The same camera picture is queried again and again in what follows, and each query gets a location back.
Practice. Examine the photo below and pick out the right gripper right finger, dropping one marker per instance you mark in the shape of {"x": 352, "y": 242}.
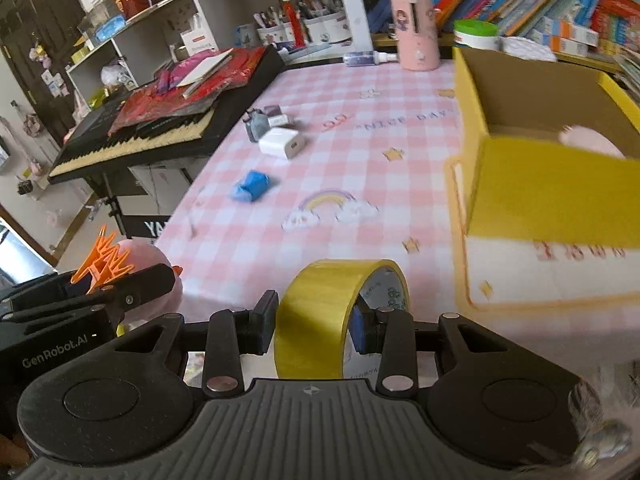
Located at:
{"x": 388, "y": 332}

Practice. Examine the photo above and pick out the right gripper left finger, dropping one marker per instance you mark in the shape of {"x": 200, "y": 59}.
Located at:
{"x": 231, "y": 334}

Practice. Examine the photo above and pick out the yellow tape roll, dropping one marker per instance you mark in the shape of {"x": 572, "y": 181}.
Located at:
{"x": 317, "y": 326}

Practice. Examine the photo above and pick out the pink doll orange crown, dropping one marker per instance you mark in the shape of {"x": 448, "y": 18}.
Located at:
{"x": 108, "y": 260}

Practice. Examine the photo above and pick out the blue packet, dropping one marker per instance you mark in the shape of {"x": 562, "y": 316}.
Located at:
{"x": 251, "y": 188}

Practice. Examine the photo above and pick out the white charger plug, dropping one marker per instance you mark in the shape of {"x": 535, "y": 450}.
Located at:
{"x": 283, "y": 143}

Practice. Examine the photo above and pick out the pink plush pig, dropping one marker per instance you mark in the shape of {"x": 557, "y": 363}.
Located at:
{"x": 588, "y": 140}

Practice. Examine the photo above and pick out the cream desk mat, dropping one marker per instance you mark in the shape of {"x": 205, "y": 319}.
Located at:
{"x": 492, "y": 275}

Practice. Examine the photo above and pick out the black keyboard stand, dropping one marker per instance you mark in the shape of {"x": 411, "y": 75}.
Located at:
{"x": 136, "y": 213}

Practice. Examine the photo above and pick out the black Yamaha keyboard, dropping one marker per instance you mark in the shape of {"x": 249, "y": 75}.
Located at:
{"x": 142, "y": 127}

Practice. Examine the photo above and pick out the pink checked tablecloth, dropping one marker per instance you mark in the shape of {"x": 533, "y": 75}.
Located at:
{"x": 368, "y": 185}

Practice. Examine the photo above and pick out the yellow cardboard box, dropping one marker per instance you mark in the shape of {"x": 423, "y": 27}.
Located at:
{"x": 519, "y": 181}

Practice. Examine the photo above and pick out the small white box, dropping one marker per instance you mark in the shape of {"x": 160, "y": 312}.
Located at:
{"x": 280, "y": 121}

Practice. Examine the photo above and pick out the red plastic bag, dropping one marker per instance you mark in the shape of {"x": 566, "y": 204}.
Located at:
{"x": 185, "y": 90}

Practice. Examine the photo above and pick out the white notebook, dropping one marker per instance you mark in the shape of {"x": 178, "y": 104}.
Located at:
{"x": 205, "y": 68}

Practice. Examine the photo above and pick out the small glue bottle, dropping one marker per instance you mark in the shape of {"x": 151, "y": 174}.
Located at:
{"x": 368, "y": 58}

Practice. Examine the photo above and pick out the white pen holder cup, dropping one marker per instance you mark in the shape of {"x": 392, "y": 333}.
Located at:
{"x": 328, "y": 29}

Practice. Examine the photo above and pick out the white jar green lid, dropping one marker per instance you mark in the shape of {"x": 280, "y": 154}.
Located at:
{"x": 476, "y": 34}

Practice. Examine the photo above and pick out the white cubby shelf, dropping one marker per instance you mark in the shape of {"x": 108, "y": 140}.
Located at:
{"x": 150, "y": 38}

